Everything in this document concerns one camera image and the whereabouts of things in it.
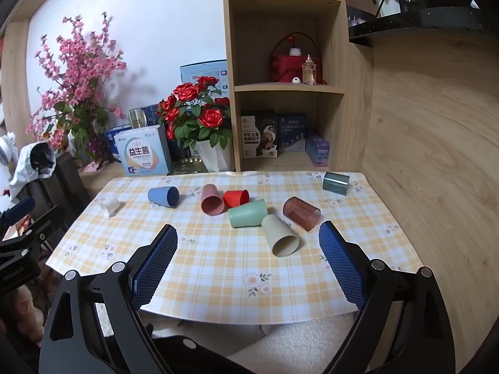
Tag steel tumbler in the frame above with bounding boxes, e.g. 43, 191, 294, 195
128, 108, 147, 129

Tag gold tray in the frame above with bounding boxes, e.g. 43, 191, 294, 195
171, 157, 206, 175

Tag pink cup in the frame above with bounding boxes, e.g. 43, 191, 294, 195
201, 184, 226, 214

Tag yellow checked tablecloth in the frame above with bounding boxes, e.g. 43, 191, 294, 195
45, 170, 416, 326

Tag wooden shelf unit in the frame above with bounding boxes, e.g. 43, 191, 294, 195
221, 0, 375, 173

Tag glass perfume bottle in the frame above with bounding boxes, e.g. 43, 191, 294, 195
302, 55, 317, 86

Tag green cup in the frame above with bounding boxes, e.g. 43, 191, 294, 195
228, 199, 269, 229

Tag pink blossom branches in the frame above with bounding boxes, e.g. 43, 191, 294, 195
25, 12, 128, 164

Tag black chair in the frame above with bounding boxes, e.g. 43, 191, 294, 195
21, 150, 93, 252

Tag white faceted vase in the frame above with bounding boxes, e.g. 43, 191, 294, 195
194, 139, 231, 173

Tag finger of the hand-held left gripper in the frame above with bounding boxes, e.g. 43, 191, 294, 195
0, 196, 36, 230
0, 204, 68, 258

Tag black wall shelf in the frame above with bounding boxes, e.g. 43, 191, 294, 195
347, 5, 485, 42

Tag red gift basket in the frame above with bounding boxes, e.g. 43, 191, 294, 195
270, 31, 324, 84

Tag brown translucent cup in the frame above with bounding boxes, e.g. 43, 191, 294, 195
283, 197, 321, 231

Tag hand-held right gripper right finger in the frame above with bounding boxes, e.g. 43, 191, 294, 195
318, 221, 458, 374

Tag blue and white carton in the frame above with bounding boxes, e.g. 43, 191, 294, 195
180, 60, 229, 95

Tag dark blue box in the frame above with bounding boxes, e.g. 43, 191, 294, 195
142, 103, 169, 126

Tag navy illustrated box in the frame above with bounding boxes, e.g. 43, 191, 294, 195
278, 114, 309, 153

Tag white and blue box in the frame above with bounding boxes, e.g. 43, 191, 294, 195
116, 125, 173, 177

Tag beige cup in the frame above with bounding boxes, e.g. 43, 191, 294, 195
260, 214, 302, 258

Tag black and white snack box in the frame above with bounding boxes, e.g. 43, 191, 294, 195
240, 110, 280, 160

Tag red rose bouquet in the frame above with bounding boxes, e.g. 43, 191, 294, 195
156, 76, 235, 152

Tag blue cup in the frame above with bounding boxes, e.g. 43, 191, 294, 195
148, 186, 180, 208

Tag purple box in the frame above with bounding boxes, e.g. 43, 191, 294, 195
305, 132, 331, 168

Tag grey translucent cup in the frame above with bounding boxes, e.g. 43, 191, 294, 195
323, 171, 350, 195

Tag white cup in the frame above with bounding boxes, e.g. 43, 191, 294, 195
99, 197, 124, 218

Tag red cup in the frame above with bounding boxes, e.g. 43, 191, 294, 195
223, 189, 250, 209

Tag white cloth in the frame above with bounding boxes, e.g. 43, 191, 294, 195
8, 141, 58, 200

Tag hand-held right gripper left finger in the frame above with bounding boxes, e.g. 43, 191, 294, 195
38, 224, 179, 374

